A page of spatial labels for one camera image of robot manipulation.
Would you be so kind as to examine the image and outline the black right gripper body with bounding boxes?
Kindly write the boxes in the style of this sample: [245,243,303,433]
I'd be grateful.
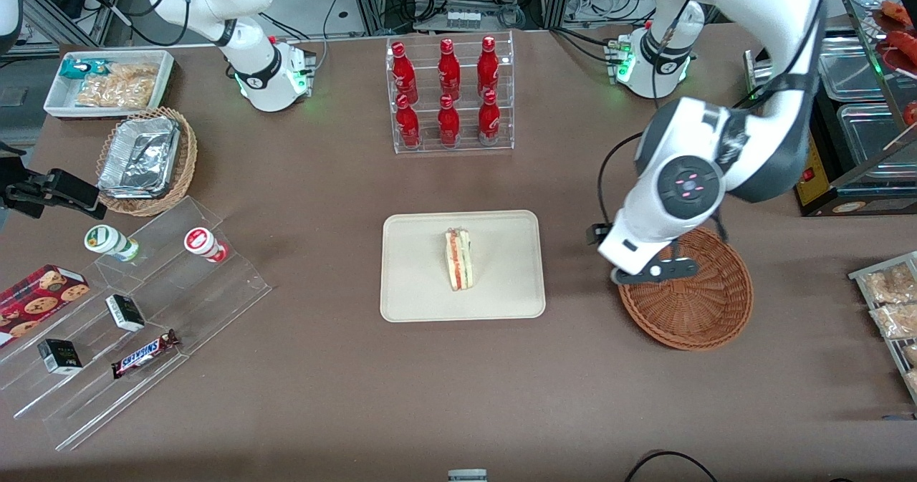
[0,158,52,219]

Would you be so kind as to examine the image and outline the triangular sandwich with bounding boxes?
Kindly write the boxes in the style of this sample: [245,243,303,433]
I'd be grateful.
[444,228,474,292]

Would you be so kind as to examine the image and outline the round brown wicker basket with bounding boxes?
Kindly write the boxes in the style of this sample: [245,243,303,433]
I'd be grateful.
[617,224,754,352]

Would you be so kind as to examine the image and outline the oval light wicker basket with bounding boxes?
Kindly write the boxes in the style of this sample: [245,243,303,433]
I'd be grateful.
[95,106,198,217]

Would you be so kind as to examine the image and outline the cream rectangular serving tray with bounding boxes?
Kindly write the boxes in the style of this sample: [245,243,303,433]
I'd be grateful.
[380,210,547,323]

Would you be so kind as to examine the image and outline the grey snack display tray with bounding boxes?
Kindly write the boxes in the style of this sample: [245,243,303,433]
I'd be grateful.
[848,251,917,405]

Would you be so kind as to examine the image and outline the green lidded yogurt cup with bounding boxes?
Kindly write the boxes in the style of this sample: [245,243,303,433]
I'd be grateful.
[84,224,141,262]

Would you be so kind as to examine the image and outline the stacked aluminium foil trays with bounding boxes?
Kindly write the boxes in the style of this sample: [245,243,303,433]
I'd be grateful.
[97,115,181,199]

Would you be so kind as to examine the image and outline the white rectangular snack bin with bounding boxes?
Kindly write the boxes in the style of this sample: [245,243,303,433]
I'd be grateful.
[44,49,176,120]

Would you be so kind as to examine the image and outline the red chocolate chip cookie box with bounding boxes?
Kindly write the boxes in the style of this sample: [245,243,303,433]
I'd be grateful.
[0,264,91,347]

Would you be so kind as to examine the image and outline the small black carton box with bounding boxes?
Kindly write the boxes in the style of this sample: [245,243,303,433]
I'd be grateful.
[105,294,146,333]
[37,338,84,376]

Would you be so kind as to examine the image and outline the red lidded yogurt cup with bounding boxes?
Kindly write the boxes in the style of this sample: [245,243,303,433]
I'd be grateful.
[183,227,229,264]

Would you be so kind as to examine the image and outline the clear bags of crackers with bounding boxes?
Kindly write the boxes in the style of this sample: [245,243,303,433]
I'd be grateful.
[75,62,160,109]

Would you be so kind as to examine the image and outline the teal snack packet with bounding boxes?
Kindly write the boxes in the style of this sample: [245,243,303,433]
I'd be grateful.
[59,59,110,79]

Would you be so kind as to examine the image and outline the clear acrylic stepped shelf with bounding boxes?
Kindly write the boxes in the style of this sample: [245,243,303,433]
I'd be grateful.
[0,195,274,452]

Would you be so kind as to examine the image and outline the Snickers chocolate bar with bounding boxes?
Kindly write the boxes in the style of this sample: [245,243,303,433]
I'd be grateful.
[110,329,181,380]

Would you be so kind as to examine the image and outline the red cola bottle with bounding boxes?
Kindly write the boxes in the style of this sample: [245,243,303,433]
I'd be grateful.
[391,42,419,105]
[395,94,422,148]
[438,38,462,101]
[437,94,461,147]
[477,90,501,145]
[477,36,501,99]

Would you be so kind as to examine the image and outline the clear acrylic bottle rack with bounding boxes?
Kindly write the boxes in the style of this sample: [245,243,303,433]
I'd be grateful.
[386,30,515,155]

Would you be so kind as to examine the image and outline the black food warmer cabinet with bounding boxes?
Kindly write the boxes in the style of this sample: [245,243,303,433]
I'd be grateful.
[744,0,917,217]

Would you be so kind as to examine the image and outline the silver metal food pan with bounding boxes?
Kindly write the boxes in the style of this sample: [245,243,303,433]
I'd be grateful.
[819,34,883,103]

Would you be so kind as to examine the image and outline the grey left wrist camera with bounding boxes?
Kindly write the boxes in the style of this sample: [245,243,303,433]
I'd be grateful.
[610,256,700,285]

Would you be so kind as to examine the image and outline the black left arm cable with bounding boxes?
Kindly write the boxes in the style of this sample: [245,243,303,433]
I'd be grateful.
[585,132,644,246]

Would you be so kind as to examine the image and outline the black floor cable loop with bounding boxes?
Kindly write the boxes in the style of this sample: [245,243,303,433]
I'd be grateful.
[624,451,719,482]

